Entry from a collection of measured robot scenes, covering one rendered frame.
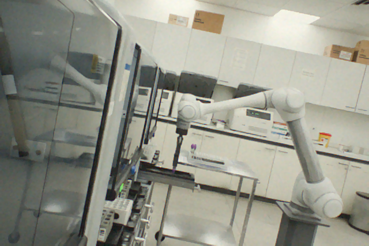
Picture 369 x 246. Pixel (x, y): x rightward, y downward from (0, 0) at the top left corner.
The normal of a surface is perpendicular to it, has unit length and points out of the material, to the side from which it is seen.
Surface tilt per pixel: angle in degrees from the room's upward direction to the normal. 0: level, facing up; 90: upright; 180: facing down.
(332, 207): 95
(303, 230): 90
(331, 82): 90
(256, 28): 90
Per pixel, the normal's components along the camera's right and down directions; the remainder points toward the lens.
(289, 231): -0.69, -0.09
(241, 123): 0.00, 0.07
